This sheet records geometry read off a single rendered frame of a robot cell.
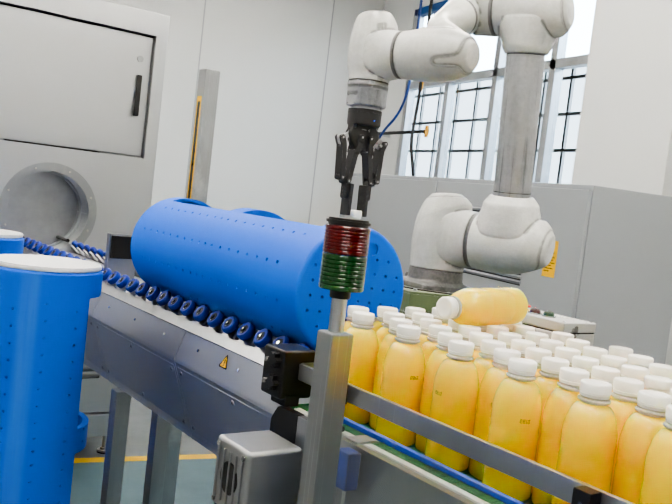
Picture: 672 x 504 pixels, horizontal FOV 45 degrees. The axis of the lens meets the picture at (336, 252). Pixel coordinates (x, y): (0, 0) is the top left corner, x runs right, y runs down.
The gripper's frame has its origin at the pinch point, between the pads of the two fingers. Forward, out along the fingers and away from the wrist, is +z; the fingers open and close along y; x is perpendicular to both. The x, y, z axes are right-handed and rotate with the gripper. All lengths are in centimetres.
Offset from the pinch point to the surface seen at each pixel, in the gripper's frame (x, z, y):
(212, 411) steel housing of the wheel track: -24, 54, 17
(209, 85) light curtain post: -130, -36, -26
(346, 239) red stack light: 57, 5, 44
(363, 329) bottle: 35.4, 22.1, 21.8
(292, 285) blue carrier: 9.2, 18.3, 20.1
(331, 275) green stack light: 56, 11, 45
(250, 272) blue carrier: -7.8, 18.1, 20.0
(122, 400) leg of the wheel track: -87, 68, 13
